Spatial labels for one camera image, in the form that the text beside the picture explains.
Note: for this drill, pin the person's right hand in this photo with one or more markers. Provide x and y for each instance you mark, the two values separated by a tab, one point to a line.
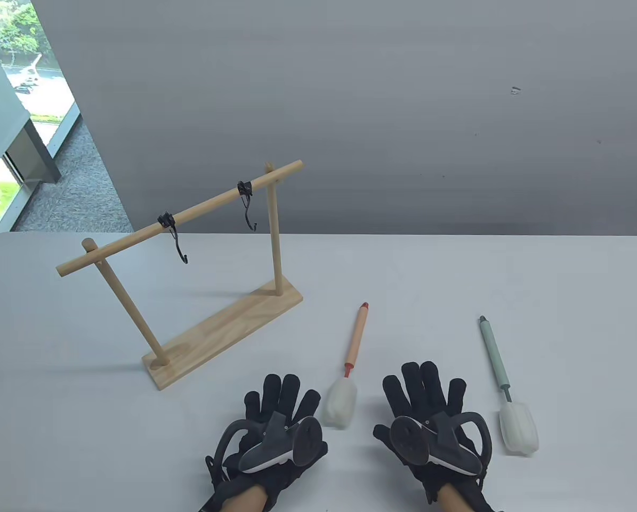
422	386

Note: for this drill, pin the black white right hand controller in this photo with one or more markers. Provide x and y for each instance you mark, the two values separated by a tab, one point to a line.
446	445

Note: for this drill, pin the glass window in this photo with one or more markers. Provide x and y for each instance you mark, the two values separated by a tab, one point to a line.
9	64

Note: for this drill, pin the wooden hanging rack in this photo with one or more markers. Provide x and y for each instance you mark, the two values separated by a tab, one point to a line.
227	320

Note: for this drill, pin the person's right forearm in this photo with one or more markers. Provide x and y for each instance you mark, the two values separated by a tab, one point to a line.
450	501

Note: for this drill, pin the black s-hook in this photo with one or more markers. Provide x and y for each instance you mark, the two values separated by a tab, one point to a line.
175	240
246	202

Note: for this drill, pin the black white hand controller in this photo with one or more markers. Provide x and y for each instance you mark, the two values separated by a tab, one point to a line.
275	445
446	445

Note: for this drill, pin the person's left forearm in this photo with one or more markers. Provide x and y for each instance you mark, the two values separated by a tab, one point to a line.
250	501

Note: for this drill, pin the black white left hand controller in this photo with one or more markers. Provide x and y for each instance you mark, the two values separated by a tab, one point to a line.
275	445

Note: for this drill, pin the person's left hand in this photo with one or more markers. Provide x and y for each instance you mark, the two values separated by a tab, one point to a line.
283	394

